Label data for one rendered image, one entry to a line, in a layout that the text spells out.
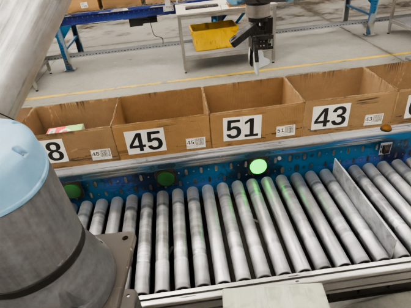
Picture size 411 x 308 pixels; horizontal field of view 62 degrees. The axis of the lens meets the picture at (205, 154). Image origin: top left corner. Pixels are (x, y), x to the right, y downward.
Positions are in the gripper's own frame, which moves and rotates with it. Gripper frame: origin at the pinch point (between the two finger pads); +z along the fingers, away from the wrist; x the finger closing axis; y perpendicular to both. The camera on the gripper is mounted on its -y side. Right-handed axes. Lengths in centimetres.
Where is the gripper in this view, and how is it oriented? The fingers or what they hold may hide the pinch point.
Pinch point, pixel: (252, 69)
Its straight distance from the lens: 142.1
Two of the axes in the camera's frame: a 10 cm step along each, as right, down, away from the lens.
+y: 9.9, -1.3, 0.3
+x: -1.0, -5.4, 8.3
